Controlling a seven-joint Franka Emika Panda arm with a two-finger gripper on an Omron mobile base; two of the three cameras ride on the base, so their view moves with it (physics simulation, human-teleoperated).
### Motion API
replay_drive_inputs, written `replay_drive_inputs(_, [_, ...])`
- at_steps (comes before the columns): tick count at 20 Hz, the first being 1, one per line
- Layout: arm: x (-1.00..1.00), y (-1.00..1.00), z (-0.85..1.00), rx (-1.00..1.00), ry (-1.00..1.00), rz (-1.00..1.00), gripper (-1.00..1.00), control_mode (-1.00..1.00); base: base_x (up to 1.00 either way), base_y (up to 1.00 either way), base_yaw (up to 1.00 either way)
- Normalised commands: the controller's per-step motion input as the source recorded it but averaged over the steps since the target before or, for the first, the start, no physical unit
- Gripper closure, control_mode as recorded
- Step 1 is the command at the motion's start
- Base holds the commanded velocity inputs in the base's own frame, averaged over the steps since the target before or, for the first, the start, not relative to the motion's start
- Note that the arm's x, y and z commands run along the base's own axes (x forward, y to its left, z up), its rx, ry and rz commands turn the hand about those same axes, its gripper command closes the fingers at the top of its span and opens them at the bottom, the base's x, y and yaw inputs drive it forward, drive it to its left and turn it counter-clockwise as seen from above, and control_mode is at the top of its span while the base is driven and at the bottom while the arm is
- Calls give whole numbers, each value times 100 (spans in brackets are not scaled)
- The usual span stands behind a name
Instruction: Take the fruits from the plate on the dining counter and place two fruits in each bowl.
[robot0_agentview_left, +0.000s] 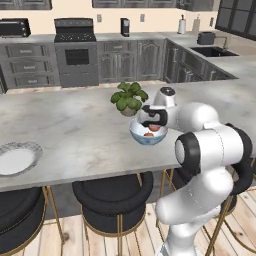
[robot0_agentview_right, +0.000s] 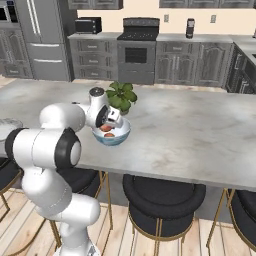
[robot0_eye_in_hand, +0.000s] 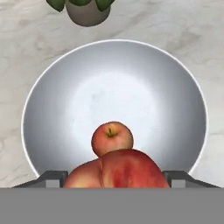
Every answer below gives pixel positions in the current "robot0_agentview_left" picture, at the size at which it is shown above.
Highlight white plate with grey rim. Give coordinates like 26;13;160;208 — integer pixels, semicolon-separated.
0;141;44;177

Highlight grey upper cupboard run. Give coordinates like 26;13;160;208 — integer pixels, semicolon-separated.
0;0;53;11
91;0;215;12

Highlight dark grey stove with oven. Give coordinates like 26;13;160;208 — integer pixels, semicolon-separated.
53;17;100;89

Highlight black coffee machine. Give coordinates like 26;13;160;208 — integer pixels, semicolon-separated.
120;17;131;38

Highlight black toaster oven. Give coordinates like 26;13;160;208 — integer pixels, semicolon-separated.
0;17;32;39

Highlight grey lower cupboard run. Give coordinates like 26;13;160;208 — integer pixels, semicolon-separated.
96;38;167;84

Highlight black sink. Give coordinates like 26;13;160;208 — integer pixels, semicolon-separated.
189;45;240;58

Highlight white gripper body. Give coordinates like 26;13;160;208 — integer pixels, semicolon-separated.
137;111;150;129

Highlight green potted plant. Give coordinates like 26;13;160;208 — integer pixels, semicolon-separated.
110;81;150;118

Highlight black stool with gold legs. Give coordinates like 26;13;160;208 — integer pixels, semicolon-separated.
155;159;256;256
71;170;155;256
0;185;64;256

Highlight grey side cupboard run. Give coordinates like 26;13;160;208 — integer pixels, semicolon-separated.
162;39;238;84

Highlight dark grey toaster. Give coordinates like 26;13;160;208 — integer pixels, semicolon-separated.
196;31;217;46

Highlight blue and white bowl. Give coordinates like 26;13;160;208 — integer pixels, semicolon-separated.
128;118;169;146

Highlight grey lower drawer run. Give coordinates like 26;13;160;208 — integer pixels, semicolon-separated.
0;42;61;90

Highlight white paper towel roll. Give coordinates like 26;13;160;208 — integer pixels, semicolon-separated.
177;14;188;35

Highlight dark glass-front cupboards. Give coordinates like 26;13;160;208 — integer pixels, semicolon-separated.
214;0;256;42

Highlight grey tap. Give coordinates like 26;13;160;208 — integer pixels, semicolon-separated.
214;34;232;50

